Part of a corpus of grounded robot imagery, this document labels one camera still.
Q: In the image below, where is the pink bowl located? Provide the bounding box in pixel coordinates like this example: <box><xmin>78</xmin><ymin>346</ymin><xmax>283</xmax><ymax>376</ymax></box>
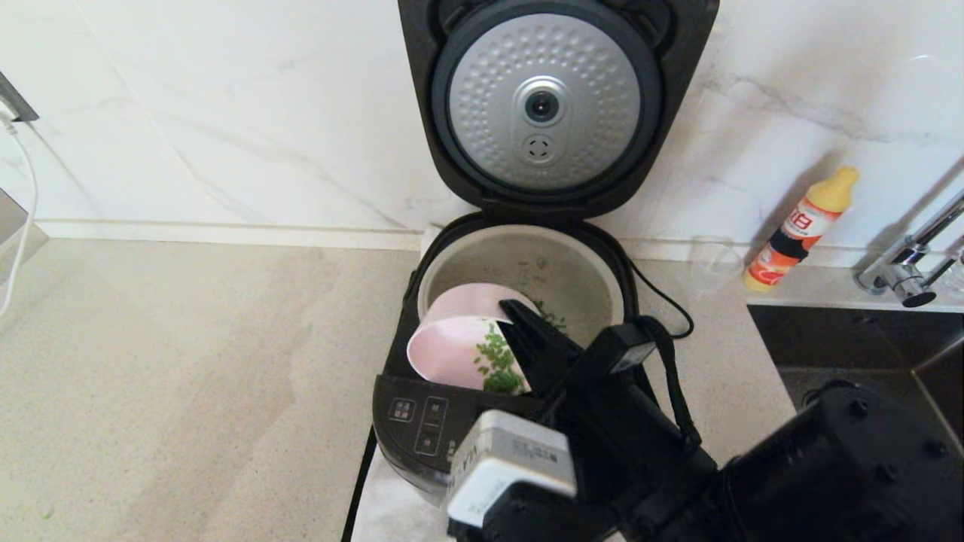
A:
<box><xmin>407</xmin><ymin>283</ymin><xmax>543</xmax><ymax>396</ymax></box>

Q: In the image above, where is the dark grey rice cooker lid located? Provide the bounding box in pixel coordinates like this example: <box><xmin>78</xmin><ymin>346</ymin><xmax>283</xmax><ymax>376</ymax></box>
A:
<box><xmin>398</xmin><ymin>0</ymin><xmax>720</xmax><ymax>219</ymax></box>

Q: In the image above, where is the beige inner pot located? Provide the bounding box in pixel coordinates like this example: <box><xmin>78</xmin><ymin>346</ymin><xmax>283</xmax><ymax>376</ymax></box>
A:
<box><xmin>416</xmin><ymin>224</ymin><xmax>626</xmax><ymax>351</ymax></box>

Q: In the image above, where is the dark grey rice cooker body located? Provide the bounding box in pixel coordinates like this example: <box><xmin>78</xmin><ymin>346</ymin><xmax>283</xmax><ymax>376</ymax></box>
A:
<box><xmin>371</xmin><ymin>215</ymin><xmax>641</xmax><ymax>507</ymax></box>

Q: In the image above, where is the clear plastic cup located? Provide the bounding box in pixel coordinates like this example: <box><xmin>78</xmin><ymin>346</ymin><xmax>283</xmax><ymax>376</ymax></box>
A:
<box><xmin>689</xmin><ymin>237</ymin><xmax>746</xmax><ymax>291</ymax></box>

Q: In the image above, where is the stainless steel sink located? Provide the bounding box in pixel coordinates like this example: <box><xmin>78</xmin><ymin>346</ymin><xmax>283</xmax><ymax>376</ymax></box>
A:
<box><xmin>747</xmin><ymin>303</ymin><xmax>964</xmax><ymax>452</ymax></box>

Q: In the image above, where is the yellow orange detergent bottle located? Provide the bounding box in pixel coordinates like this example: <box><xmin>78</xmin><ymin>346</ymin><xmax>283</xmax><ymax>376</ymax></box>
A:
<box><xmin>743</xmin><ymin>166</ymin><xmax>860</xmax><ymax>293</ymax></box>

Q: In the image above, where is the chrome faucet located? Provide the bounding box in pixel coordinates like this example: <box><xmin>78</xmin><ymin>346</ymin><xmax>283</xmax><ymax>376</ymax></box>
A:
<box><xmin>853</xmin><ymin>188</ymin><xmax>964</xmax><ymax>308</ymax></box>

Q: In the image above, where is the grey flat panel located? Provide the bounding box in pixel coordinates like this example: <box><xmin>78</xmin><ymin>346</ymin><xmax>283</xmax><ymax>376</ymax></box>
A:
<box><xmin>0</xmin><ymin>187</ymin><xmax>52</xmax><ymax>291</ymax></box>

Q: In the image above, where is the thin black camera cable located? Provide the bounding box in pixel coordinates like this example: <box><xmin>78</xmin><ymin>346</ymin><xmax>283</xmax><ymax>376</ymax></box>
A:
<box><xmin>640</xmin><ymin>316</ymin><xmax>703</xmax><ymax>452</ymax></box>

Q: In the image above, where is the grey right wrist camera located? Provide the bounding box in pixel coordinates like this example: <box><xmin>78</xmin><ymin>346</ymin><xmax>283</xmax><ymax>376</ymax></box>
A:
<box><xmin>447</xmin><ymin>410</ymin><xmax>577</xmax><ymax>539</ymax></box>

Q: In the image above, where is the black power cord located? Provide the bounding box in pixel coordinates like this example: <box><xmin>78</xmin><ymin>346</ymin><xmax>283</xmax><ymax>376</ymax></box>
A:
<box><xmin>625</xmin><ymin>256</ymin><xmax>694</xmax><ymax>338</ymax></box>

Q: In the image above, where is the white wall cable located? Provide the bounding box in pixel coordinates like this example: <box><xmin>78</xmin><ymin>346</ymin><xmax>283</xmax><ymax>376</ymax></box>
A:
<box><xmin>0</xmin><ymin>113</ymin><xmax>40</xmax><ymax>317</ymax></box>

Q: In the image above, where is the dark wall socket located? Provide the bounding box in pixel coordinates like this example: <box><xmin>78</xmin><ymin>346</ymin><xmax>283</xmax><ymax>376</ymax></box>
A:
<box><xmin>0</xmin><ymin>69</ymin><xmax>42</xmax><ymax>125</ymax></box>

